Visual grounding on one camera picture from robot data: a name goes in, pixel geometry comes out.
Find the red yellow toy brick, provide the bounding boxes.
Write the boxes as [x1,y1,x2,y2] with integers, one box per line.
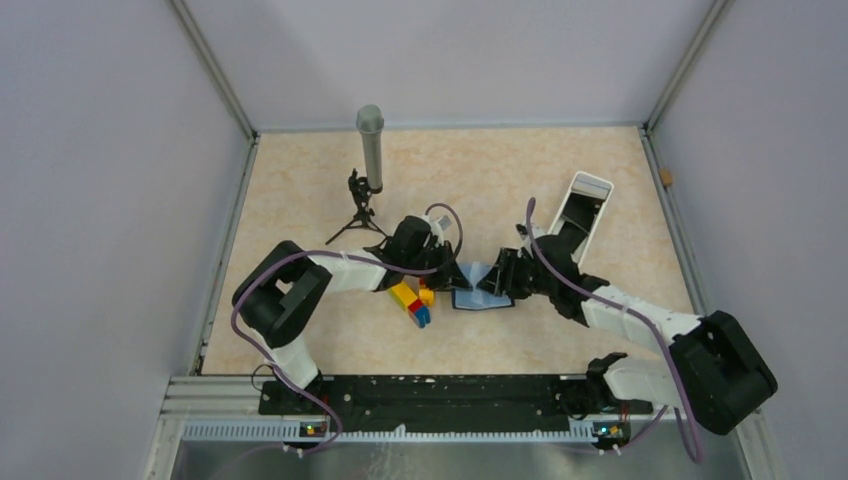
[418,278,435,307]

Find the black mini tripod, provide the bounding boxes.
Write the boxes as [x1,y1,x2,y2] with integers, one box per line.
[325,169,387,245]

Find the yellow green toy brick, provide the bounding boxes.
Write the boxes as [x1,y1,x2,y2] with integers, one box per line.
[388,281,422,312]

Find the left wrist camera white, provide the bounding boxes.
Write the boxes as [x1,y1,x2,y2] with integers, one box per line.
[431,213,458,233]

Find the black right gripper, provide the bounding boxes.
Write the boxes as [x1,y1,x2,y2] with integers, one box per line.
[477,247,556,300]

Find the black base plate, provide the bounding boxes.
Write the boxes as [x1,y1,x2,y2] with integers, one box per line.
[258,374,654,433]

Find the grey microphone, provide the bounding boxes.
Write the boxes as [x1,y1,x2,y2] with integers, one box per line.
[356,104,385,193]

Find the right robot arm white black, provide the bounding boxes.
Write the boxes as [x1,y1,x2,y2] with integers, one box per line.
[477,226,778,435]

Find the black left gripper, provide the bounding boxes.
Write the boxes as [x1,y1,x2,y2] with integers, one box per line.
[404,240,472,292]

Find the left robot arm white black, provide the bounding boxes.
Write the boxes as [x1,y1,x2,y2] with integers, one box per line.
[232,214,469,414]

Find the dark blue card holder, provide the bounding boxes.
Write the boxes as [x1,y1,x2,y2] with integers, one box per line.
[451,262,516,311]

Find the aluminium frame rail right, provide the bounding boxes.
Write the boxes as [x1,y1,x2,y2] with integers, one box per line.
[639,1,734,314]

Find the red blue toy brick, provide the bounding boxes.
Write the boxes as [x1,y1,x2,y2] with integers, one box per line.
[406,300,431,329]

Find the aluminium frame rail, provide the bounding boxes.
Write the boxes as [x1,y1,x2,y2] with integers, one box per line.
[639,1,734,314]
[168,0,260,376]

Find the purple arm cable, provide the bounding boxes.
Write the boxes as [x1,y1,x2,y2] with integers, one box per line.
[525,197,705,464]
[229,202,465,455]

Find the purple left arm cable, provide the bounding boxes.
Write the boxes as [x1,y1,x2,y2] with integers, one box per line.
[229,202,465,455]

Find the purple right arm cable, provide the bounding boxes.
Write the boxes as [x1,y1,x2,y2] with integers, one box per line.
[525,197,705,464]

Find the small brown cork piece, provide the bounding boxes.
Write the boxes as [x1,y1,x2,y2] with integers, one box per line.
[658,168,673,188]

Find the white card tray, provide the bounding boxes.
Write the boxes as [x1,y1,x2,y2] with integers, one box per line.
[547,171,614,266]

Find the aluminium frame rail left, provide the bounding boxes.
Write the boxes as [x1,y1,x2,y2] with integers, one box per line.
[168,0,260,376]

